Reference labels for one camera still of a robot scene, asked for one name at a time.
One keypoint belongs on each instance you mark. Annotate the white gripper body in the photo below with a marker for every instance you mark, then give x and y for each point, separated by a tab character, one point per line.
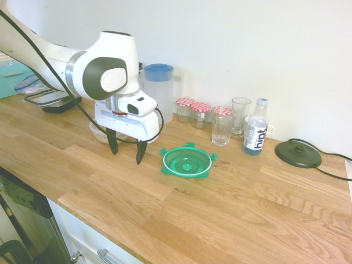
132	126

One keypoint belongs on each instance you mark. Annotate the jar with red checkered lid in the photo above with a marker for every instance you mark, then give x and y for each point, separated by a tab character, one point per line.
200	107
184	102
222	110

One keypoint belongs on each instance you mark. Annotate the clear faceted tumbler glass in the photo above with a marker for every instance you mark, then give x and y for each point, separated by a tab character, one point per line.
221	134

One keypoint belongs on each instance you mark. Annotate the clear zip bag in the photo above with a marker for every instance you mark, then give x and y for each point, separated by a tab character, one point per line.
30	85

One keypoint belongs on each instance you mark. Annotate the green round container lid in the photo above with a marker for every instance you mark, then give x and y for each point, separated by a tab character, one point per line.
187	162

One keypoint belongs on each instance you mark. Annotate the white mug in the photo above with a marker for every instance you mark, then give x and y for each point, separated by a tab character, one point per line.
247	121

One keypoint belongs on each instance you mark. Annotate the clear bowl with nuts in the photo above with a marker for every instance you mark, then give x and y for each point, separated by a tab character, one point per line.
99	136

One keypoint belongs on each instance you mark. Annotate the white cabinet drawer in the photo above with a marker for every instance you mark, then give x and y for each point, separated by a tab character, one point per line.
79	233

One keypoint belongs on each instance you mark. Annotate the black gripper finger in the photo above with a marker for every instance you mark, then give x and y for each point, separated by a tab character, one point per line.
141	151
113	141

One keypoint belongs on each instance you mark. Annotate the silver round knob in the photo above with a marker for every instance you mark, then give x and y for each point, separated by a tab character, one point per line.
74	258

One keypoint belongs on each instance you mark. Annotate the teal bread box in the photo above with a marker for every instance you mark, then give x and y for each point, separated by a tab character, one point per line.
8	79

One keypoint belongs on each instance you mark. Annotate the dark round kettle base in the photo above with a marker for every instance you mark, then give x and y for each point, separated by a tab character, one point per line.
297	156

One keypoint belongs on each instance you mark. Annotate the stainless steel dishwasher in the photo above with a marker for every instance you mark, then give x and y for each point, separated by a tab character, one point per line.
27	220

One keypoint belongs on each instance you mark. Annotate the black container with clear lid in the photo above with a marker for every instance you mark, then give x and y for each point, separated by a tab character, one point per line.
53	108

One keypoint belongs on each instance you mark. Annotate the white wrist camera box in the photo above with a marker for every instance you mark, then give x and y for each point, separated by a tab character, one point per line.
143	105

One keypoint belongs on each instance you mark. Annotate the tall clear footed glass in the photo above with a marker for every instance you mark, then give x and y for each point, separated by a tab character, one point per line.
240	107

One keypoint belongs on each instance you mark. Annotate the hint water bottle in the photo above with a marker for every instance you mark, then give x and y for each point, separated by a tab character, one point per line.
255	132

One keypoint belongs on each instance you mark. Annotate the pitcher with light blue lid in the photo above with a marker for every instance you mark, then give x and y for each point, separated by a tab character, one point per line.
159	93

